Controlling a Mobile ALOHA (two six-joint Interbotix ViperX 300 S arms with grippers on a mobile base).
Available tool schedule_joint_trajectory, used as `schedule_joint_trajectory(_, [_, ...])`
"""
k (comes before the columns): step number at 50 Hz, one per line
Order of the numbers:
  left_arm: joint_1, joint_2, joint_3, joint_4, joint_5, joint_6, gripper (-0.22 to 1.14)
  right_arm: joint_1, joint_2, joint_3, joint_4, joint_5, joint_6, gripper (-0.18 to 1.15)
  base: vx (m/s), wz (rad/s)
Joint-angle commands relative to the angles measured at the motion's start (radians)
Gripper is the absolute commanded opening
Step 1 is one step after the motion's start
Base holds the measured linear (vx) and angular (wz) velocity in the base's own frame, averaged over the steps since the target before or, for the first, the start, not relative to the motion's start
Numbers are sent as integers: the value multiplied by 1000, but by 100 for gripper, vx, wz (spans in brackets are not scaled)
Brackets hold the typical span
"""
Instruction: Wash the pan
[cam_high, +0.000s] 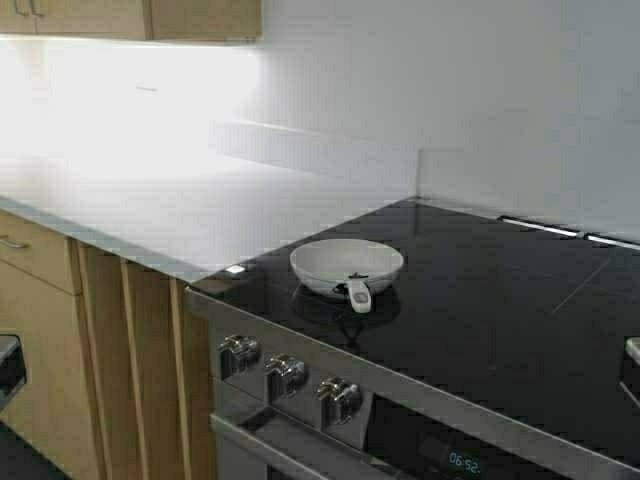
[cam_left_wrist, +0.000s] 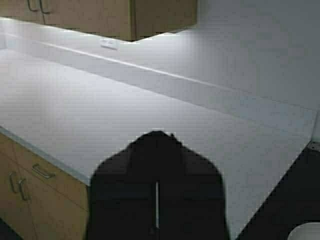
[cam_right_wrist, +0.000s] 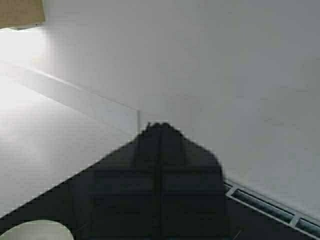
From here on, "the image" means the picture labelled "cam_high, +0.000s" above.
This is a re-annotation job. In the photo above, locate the wooden base cabinet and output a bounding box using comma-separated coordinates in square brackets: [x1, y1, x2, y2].
[1, 211, 216, 479]

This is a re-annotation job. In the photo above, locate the chrome stove knob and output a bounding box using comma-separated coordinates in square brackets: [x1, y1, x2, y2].
[263, 354, 308, 401]
[316, 377, 363, 429]
[218, 335, 261, 379]

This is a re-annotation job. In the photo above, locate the white frying pan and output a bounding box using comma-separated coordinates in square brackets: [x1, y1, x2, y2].
[289, 238, 405, 314]

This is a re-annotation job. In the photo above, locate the chrome stove knob middle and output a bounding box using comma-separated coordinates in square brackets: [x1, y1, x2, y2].
[263, 354, 308, 401]

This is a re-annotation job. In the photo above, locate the wooden upper wall cabinet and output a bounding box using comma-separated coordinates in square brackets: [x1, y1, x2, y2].
[1, 0, 262, 42]

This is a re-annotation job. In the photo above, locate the black robot base left corner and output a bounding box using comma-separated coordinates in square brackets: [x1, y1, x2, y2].
[1, 335, 27, 408]

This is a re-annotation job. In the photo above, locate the chrome stove knob right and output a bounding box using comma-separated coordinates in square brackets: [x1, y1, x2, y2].
[316, 377, 363, 429]

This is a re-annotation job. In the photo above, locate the chrome stove knob left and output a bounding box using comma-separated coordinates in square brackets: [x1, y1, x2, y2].
[218, 335, 261, 379]

